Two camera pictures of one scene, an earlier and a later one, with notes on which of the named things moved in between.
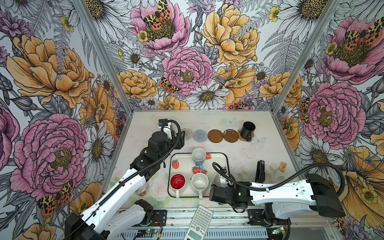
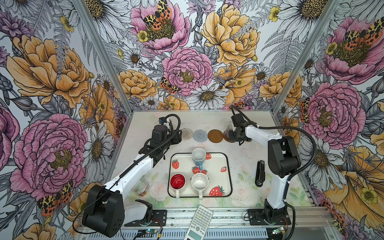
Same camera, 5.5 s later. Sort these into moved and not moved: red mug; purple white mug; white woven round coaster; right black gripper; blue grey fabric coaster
Moved: purple white mug; right black gripper
Not moved: white woven round coaster; red mug; blue grey fabric coaster
